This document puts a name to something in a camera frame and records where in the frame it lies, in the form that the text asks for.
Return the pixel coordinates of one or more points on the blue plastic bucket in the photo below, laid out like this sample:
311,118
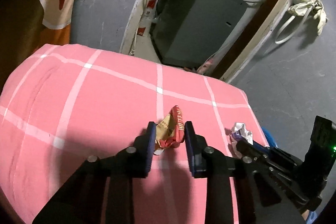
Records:
269,138

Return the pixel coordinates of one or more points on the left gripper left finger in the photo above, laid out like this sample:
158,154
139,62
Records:
130,163

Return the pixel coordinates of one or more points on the white purple paper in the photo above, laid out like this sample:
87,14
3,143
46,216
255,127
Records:
239,132

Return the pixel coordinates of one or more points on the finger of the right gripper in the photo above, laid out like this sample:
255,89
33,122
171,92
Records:
252,150

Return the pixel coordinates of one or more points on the white red rice sack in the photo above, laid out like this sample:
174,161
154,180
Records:
147,18

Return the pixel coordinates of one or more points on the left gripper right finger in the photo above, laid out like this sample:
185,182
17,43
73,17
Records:
210,163

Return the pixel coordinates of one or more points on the pink checked tablecloth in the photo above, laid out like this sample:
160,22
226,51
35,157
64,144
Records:
65,103

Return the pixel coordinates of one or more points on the red orange noodle wrapper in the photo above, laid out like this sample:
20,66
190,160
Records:
170,132

